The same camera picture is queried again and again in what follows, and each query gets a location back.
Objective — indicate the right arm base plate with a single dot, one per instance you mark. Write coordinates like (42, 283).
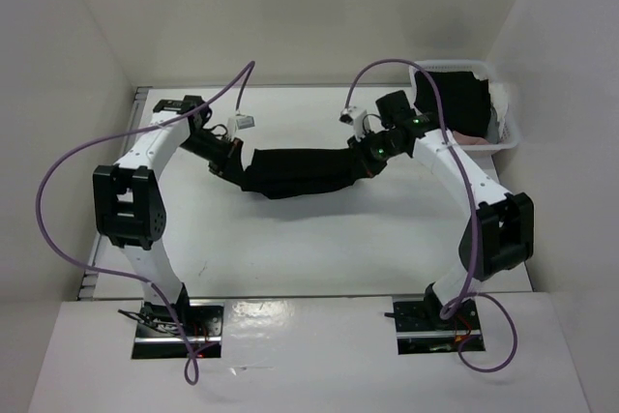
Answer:
(420, 330)

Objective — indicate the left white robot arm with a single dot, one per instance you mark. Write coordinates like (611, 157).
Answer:
(129, 207)

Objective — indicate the black skirt in basket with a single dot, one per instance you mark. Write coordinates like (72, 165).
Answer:
(465, 101)

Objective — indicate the black skirt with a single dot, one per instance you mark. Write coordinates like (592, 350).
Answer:
(286, 173)
(465, 101)

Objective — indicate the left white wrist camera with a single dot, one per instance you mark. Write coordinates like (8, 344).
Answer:
(239, 122)

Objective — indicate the pink cloth in basket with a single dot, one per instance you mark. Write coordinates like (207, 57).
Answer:
(467, 140)

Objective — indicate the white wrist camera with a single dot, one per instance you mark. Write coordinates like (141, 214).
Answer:
(357, 119)
(239, 122)

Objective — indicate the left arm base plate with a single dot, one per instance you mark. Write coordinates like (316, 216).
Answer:
(157, 336)

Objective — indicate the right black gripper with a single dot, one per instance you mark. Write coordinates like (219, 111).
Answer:
(360, 153)

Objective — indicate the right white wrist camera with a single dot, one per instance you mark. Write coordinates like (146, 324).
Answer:
(357, 119)

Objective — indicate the white plastic basket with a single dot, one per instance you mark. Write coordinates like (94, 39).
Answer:
(501, 138)

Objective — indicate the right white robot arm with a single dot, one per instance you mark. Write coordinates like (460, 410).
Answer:
(499, 234)

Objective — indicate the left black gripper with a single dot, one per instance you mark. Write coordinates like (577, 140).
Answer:
(228, 163)

